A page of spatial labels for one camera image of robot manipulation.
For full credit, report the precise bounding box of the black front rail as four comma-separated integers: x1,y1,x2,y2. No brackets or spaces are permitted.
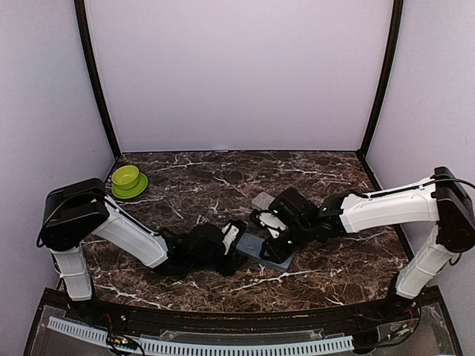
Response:
40,289,419,335

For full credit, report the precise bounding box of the white cable duct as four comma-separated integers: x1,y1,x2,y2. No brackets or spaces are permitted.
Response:
47,317,354,355

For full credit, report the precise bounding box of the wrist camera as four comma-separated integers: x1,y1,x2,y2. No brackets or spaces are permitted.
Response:
249,209,287,239
222,220,246,255

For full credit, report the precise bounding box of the green bowl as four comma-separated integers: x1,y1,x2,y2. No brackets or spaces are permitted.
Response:
111,165,148,200

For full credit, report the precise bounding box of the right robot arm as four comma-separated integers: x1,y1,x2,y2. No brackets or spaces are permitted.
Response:
255,167,474,322

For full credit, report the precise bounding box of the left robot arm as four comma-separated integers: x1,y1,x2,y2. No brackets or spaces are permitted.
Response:
36,178,247,323

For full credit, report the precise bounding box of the right black frame post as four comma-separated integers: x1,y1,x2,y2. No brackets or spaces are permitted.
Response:
356,0,404,160

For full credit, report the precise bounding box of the dark grey glasses case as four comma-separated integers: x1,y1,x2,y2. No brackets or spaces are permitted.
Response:
236,232,294,273

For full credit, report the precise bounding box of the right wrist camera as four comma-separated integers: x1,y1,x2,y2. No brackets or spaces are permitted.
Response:
249,209,287,239

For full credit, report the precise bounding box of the left black frame post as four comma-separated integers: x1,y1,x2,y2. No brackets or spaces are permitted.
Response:
73,0,122,159

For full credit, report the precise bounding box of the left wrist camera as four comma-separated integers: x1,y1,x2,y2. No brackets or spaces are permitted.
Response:
222,220,246,255

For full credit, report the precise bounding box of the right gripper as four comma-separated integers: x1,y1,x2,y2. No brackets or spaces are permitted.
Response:
260,220,314,264

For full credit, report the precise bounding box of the black frame post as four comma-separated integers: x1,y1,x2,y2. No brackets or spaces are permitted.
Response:
73,0,122,159
356,0,404,160

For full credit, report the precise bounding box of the light grey glasses case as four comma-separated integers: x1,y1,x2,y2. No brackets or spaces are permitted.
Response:
251,192,275,211

